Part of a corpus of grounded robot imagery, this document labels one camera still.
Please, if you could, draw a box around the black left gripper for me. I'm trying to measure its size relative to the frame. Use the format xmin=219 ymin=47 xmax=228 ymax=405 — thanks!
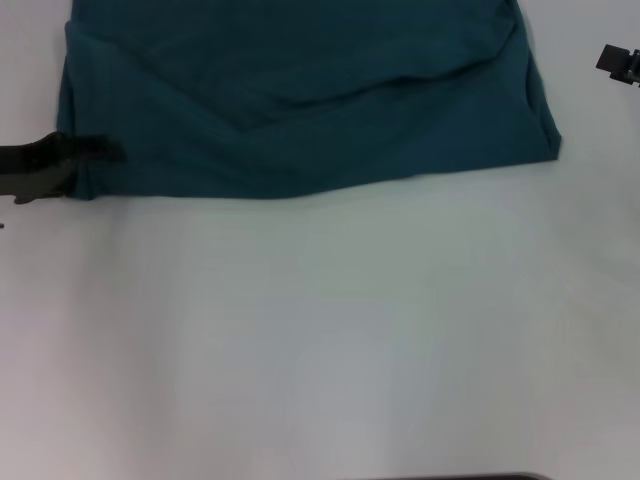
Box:
xmin=0 ymin=131 xmax=128 ymax=207

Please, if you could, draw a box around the teal blue printed t-shirt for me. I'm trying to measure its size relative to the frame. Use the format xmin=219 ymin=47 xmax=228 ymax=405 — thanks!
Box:
xmin=55 ymin=0 xmax=564 ymax=202

